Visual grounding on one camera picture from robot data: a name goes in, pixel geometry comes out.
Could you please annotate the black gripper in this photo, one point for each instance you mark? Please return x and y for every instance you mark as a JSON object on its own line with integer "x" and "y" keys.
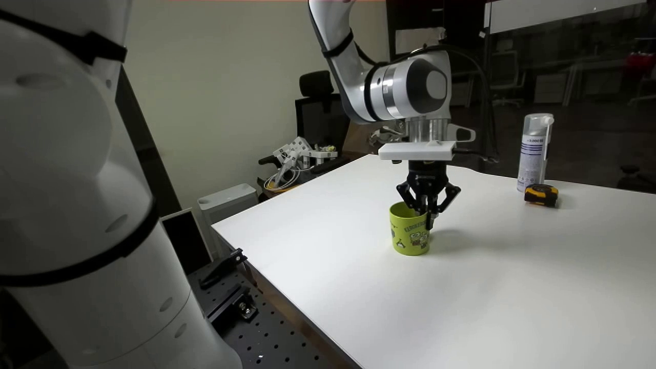
{"x": 430, "y": 176}

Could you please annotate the yellow-green plastic mug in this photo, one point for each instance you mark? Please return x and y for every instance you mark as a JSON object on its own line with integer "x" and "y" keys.
{"x": 408, "y": 231}

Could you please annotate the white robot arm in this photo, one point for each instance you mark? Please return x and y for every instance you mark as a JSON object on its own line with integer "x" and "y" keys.
{"x": 80, "y": 241}

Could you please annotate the white wrist mounting plate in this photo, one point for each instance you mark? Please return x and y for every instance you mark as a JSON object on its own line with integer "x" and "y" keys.
{"x": 436, "y": 146}

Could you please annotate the brown cardboard box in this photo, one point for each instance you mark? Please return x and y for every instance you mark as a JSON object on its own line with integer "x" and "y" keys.
{"x": 360, "y": 139}

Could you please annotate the white spray can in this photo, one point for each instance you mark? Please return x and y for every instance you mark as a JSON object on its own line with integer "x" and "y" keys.
{"x": 533, "y": 148}

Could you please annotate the black yellow tape measure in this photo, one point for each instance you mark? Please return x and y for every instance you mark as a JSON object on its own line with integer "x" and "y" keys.
{"x": 541, "y": 194}

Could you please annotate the black office chair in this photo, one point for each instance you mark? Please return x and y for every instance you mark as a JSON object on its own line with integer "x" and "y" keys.
{"x": 321, "y": 115}

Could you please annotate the white black robot toy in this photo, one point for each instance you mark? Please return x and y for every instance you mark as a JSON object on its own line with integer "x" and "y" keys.
{"x": 291, "y": 160}

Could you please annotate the black table clamp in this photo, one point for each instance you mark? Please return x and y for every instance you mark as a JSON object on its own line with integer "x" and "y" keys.
{"x": 224, "y": 266}

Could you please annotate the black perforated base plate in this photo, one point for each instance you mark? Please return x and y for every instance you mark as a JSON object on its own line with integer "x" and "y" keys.
{"x": 259, "y": 323}

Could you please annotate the grey box by wall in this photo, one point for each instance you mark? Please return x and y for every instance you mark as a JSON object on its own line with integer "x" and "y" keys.
{"x": 229, "y": 201}

